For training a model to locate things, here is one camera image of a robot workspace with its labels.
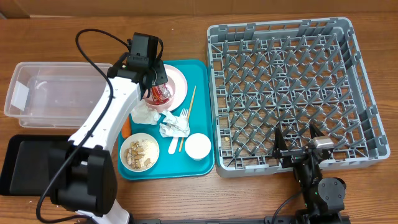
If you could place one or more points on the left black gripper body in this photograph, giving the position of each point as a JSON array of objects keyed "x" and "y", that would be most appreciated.
[{"x": 159, "y": 70}]

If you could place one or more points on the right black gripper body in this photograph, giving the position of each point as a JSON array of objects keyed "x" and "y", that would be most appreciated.
[{"x": 304, "y": 170}]

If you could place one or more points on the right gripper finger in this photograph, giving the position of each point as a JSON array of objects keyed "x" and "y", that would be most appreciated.
[
  {"x": 279, "y": 144},
  {"x": 317, "y": 137}
]

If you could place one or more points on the red snack wrapper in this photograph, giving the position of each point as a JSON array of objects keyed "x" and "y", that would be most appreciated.
[{"x": 160, "y": 94}]

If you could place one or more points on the white napkin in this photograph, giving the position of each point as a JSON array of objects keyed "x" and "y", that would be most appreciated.
[
  {"x": 175, "y": 126},
  {"x": 142, "y": 114}
]

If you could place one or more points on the orange carrot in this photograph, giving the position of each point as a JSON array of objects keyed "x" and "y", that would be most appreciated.
[{"x": 126, "y": 128}]

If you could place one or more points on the white paper cup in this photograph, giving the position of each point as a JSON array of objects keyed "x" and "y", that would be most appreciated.
[{"x": 197, "y": 146}]

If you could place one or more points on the cream bowl with nuts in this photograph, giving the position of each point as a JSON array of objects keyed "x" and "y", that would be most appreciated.
[{"x": 139, "y": 152}]

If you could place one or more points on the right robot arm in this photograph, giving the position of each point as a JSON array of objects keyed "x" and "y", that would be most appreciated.
[{"x": 323, "y": 197}]

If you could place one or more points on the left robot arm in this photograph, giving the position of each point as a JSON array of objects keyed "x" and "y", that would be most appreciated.
[{"x": 82, "y": 176}]

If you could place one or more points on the grey dishwasher rack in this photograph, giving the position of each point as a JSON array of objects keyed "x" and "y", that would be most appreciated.
[{"x": 288, "y": 74}]

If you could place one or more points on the pink bowl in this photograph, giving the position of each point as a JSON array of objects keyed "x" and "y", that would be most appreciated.
[{"x": 171, "y": 86}]

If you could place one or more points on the white round plate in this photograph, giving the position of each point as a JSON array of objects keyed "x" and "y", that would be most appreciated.
[{"x": 181, "y": 88}]

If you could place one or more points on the wooden chopstick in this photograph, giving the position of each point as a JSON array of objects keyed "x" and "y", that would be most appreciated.
[{"x": 188, "y": 116}]

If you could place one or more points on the white plastic fork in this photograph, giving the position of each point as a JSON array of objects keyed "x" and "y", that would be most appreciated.
[{"x": 173, "y": 144}]

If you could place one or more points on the teal plastic tray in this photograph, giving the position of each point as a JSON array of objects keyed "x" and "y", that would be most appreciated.
[{"x": 180, "y": 164}]

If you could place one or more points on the clear plastic bin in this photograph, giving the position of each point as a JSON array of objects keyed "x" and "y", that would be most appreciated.
[{"x": 53, "y": 94}]

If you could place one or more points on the black plastic tray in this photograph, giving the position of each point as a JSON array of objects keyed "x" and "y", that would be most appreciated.
[{"x": 31, "y": 162}]

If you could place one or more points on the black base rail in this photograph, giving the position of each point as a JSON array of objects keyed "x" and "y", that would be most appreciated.
[{"x": 199, "y": 221}]

